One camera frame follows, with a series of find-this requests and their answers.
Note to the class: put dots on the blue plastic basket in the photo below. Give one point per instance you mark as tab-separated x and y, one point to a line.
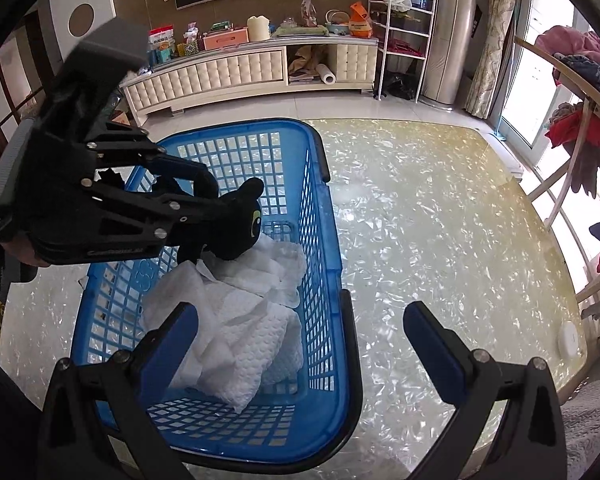
325	260

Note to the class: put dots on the patterned beige curtain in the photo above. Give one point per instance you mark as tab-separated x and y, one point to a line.
497	35

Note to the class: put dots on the pink storage box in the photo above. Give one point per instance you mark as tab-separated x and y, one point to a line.
225	40

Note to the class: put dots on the cream tufted television cabinet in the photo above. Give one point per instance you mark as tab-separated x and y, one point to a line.
230	75

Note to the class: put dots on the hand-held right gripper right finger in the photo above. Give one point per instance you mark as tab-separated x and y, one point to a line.
435	357

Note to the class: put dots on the red and white snack bag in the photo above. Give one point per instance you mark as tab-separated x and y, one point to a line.
161	42

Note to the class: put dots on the pink garment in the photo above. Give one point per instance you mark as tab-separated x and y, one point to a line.
565	42

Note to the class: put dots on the grey textured sofa cover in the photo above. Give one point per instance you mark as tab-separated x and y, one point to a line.
592	435

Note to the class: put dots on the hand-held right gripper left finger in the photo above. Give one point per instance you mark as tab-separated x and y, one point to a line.
172	357

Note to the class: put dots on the white quilted towel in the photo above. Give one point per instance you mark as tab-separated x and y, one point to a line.
230	340

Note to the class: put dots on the glass sliding door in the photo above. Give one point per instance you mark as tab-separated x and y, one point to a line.
535	60

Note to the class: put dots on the brown patterned bag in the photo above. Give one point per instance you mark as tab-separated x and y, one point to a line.
308	10

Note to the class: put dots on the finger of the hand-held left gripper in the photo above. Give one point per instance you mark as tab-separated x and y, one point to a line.
175	167
180	212

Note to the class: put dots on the white round device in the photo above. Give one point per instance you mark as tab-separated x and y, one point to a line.
572	339

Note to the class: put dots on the standing air conditioner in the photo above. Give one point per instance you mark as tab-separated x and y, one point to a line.
452	35

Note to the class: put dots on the white paper roll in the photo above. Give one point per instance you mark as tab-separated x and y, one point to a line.
326	75

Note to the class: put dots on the black plush toy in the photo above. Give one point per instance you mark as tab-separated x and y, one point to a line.
245	220

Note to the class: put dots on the red garment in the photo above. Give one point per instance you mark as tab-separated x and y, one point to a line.
575	130

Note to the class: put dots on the wooden clothes rack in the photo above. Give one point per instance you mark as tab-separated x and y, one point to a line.
575	90

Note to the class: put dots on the white ruffled cloth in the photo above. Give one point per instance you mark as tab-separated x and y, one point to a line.
270	265

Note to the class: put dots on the white metal shelf rack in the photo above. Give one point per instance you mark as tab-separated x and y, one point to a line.
427	35

